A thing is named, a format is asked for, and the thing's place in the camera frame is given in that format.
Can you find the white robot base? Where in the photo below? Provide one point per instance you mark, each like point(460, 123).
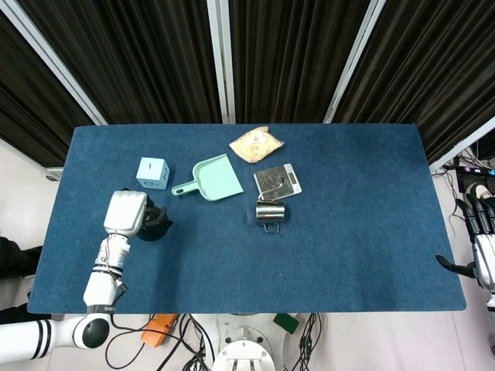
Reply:
point(247, 344)

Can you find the dark pleated curtain panel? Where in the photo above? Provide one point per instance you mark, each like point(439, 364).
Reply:
point(294, 58)
point(135, 58)
point(433, 69)
point(31, 127)

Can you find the light blue foam cube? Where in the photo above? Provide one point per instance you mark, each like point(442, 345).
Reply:
point(149, 170)

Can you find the black bag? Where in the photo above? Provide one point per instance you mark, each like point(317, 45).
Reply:
point(17, 257)

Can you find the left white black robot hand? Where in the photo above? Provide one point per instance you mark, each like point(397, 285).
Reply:
point(123, 212)

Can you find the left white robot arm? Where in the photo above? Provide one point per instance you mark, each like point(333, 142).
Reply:
point(102, 286)

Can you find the clear bag of beige food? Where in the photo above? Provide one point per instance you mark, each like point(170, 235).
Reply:
point(255, 145)

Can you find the mint green plastic dustpan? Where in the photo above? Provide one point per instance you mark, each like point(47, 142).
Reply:
point(216, 179)

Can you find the orange power strip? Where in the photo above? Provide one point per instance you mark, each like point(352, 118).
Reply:
point(156, 330)

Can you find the green flat box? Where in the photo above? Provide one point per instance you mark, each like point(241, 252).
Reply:
point(287, 322)

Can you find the black power strip with plugs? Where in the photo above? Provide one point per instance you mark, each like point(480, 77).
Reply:
point(477, 170)

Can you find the blue fabric table cover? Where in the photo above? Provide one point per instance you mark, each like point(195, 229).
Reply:
point(309, 251)

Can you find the white frame post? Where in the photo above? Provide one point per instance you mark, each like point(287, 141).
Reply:
point(462, 143)
point(221, 58)
point(354, 58)
point(54, 62)

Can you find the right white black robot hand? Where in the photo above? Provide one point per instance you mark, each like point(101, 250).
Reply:
point(485, 251)

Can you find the silver digital kitchen scale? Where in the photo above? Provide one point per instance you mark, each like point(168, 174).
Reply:
point(272, 179)

